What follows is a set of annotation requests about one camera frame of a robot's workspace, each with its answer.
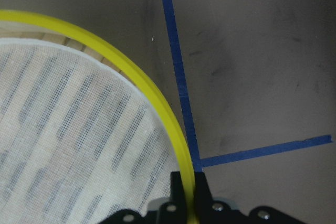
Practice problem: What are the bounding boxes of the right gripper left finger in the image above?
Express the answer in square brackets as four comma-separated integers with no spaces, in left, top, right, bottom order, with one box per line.
[101,172,187,223]

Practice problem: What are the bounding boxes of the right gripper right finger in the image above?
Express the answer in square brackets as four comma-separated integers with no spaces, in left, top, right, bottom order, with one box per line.
[194,172,303,223]

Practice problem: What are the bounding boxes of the yellow bamboo steamer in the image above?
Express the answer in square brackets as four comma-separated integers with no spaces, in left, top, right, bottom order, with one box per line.
[1,10,197,223]

